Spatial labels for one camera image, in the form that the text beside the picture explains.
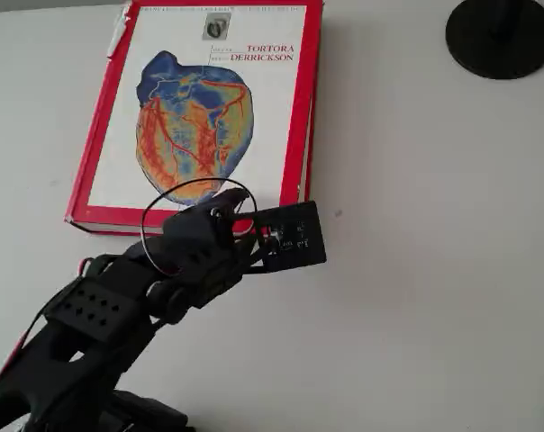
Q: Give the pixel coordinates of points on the red anatomy textbook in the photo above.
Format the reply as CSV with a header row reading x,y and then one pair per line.
x,y
263,135

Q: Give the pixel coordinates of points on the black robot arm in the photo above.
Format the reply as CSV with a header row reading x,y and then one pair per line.
x,y
87,360

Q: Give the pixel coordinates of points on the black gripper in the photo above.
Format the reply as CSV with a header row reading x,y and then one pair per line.
x,y
207,219

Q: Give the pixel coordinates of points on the black round stand base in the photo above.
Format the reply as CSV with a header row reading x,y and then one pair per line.
x,y
497,40

